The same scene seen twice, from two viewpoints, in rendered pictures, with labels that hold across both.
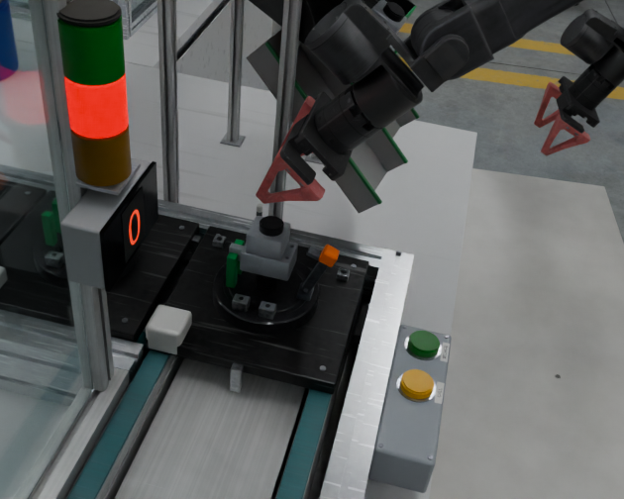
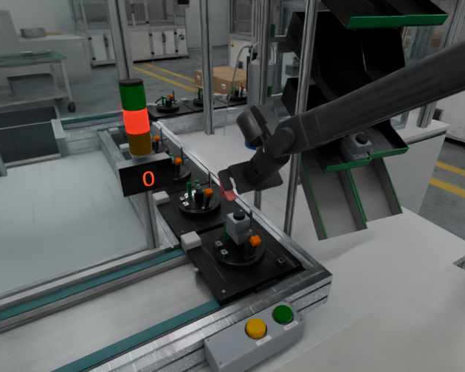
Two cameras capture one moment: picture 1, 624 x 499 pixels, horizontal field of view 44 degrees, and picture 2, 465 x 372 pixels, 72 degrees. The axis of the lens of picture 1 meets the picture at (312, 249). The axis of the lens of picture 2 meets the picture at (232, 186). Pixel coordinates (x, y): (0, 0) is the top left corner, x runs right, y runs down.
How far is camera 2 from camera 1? 0.57 m
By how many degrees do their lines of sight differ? 43
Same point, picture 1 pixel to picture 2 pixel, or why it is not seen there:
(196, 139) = not seen: hidden behind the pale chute
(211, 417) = (178, 285)
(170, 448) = (154, 286)
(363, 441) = (203, 331)
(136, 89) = not seen: hidden behind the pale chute
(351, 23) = (252, 114)
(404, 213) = (378, 263)
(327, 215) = (333, 245)
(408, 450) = (215, 352)
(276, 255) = (234, 229)
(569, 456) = not seen: outside the picture
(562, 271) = (458, 349)
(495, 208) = (445, 290)
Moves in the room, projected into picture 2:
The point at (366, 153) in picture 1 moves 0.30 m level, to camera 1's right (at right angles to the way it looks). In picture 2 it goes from (346, 215) to (463, 277)
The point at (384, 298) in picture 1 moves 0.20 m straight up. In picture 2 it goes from (291, 283) to (300, 216)
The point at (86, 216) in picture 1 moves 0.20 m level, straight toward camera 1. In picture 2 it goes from (123, 164) to (38, 206)
